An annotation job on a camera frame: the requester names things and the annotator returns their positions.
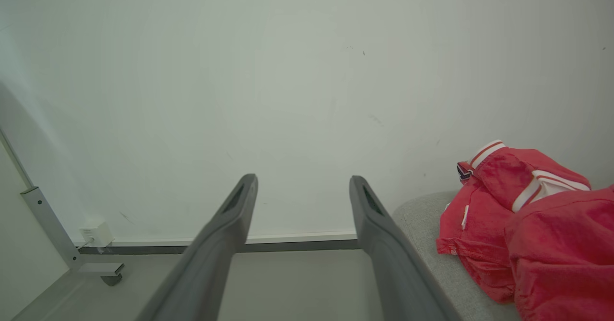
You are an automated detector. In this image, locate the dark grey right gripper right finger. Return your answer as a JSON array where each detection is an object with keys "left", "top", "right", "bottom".
[{"left": 349, "top": 176, "right": 463, "bottom": 321}]

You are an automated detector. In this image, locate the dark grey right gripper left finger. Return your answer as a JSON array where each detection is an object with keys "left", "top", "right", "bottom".
[{"left": 136, "top": 174, "right": 259, "bottom": 321}]

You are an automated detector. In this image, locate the red shirt white striped trim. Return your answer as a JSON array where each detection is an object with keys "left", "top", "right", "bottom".
[{"left": 436, "top": 140, "right": 591, "bottom": 303}]

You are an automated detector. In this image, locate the plain red garment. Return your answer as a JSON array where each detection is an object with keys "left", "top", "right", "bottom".
[{"left": 504, "top": 184, "right": 614, "bottom": 321}]

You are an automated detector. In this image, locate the grey fabric sofa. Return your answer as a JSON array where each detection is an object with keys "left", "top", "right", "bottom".
[{"left": 392, "top": 190, "right": 523, "bottom": 321}]

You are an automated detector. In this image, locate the white black wall baseboard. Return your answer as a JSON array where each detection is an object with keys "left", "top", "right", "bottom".
[{"left": 74, "top": 231, "right": 360, "bottom": 255}]

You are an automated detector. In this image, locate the white wall socket box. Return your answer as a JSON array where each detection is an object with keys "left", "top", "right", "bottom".
[{"left": 79, "top": 221, "right": 115, "bottom": 249}]

